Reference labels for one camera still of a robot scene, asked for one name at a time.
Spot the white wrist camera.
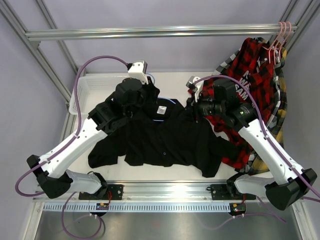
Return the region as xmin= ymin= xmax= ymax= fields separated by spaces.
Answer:
xmin=186 ymin=76 xmax=204 ymax=103
xmin=127 ymin=60 xmax=149 ymax=85

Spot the right aluminium frame post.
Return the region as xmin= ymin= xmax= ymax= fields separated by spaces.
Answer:
xmin=279 ymin=0 xmax=320 ymax=53

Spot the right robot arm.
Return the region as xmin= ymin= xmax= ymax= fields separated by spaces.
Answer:
xmin=186 ymin=75 xmax=320 ymax=211

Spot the aluminium hanging rail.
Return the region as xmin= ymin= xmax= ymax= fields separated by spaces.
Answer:
xmin=25 ymin=22 xmax=298 ymax=42

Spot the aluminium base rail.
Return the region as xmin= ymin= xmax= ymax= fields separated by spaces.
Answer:
xmin=32 ymin=180 xmax=305 ymax=203

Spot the aluminium frame post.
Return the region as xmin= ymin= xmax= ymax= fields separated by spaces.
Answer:
xmin=0 ymin=0 xmax=87 ymax=103
xmin=279 ymin=0 xmax=320 ymax=53

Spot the white plastic basket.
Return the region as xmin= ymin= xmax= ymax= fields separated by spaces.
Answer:
xmin=77 ymin=73 xmax=129 ymax=118

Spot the red black plaid shirt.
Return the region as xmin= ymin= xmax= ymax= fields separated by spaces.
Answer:
xmin=207 ymin=37 xmax=280 ymax=174

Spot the left aluminium frame post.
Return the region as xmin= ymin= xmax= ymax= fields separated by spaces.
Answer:
xmin=0 ymin=0 xmax=87 ymax=103

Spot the yellow plaid shirt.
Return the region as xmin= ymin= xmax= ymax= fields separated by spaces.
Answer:
xmin=248 ymin=47 xmax=288 ymax=175

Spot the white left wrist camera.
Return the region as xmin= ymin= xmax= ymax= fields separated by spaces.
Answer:
xmin=127 ymin=60 xmax=149 ymax=85

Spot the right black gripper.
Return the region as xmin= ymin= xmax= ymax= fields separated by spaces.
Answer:
xmin=177 ymin=90 xmax=225 ymax=125

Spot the white slotted cable duct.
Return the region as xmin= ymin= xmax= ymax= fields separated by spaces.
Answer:
xmin=43 ymin=202 xmax=231 ymax=213

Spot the light blue wire hanger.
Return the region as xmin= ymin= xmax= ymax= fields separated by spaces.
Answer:
xmin=146 ymin=73 xmax=177 ymax=123

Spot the pink wire hanger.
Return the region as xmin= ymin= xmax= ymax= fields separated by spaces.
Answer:
xmin=274 ymin=21 xmax=293 ymax=63
xmin=263 ymin=21 xmax=284 ymax=63
xmin=270 ymin=21 xmax=287 ymax=62

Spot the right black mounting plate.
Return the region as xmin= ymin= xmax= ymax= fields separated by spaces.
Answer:
xmin=206 ymin=183 xmax=256 ymax=201

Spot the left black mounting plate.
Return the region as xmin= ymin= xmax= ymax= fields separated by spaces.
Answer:
xmin=78 ymin=184 xmax=124 ymax=201

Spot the grey white plaid shirt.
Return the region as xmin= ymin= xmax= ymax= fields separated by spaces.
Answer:
xmin=211 ymin=48 xmax=241 ymax=76

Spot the black mounting plate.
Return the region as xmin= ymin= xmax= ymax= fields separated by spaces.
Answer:
xmin=206 ymin=183 xmax=256 ymax=201
xmin=78 ymin=184 xmax=124 ymax=201

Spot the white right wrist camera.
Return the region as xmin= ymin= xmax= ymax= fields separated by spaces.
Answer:
xmin=186 ymin=76 xmax=204 ymax=103

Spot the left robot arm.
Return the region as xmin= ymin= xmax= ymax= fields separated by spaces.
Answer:
xmin=26 ymin=77 xmax=160 ymax=200

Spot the black polo shirt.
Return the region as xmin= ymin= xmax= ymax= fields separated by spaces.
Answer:
xmin=88 ymin=99 xmax=239 ymax=178

